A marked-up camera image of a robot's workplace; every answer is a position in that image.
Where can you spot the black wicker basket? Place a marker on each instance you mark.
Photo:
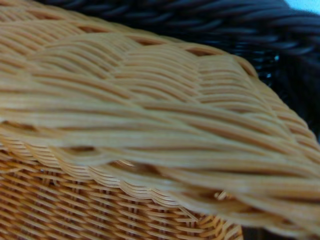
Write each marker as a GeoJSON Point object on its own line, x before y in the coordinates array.
{"type": "Point", "coordinates": [225, 22]}

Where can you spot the orange wicker basket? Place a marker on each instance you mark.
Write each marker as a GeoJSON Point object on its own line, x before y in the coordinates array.
{"type": "Point", "coordinates": [150, 140]}

